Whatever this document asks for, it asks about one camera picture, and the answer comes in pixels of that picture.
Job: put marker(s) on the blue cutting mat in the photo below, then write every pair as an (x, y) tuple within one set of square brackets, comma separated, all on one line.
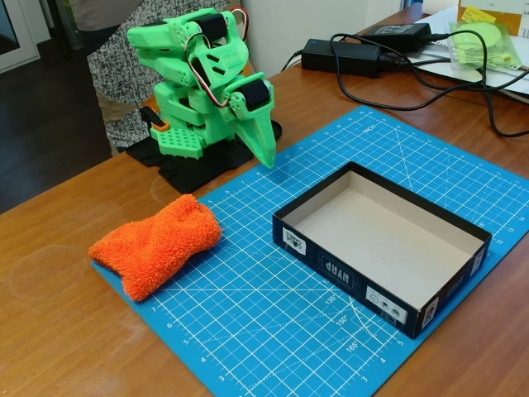
[(268, 310)]

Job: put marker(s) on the plastic bag with green parts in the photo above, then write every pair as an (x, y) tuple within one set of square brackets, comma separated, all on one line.
[(479, 45)]

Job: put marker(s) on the black labelled power adapter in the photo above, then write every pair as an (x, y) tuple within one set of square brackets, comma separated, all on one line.
[(398, 31)]

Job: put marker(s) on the green 3D-printed robot arm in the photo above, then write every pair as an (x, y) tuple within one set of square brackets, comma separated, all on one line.
[(182, 70)]

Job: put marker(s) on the person in speckled garment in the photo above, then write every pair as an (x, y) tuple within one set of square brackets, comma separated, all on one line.
[(115, 78)]

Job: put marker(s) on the green gripper black servo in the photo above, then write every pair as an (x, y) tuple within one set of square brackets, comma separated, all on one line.
[(257, 123)]

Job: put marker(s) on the black cardboard box tray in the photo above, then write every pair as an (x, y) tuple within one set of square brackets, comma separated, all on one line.
[(384, 248)]

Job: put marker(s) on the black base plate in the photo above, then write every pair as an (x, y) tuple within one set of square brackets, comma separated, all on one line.
[(194, 173)]

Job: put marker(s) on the orange fluffy sock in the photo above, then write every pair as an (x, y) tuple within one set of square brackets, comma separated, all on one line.
[(157, 248)]

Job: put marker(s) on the white paper sheets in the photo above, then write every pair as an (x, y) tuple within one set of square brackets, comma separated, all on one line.
[(454, 76)]

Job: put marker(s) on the yellow sticky note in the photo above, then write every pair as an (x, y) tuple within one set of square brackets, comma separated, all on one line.
[(478, 14)]

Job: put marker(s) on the white framed glass door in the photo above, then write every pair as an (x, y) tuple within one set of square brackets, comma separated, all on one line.
[(25, 58)]

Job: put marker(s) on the black power adapter blue light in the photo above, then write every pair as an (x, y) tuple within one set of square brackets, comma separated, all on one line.
[(343, 55)]

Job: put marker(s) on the orange and black clamp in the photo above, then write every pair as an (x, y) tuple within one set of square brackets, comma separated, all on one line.
[(155, 120)]

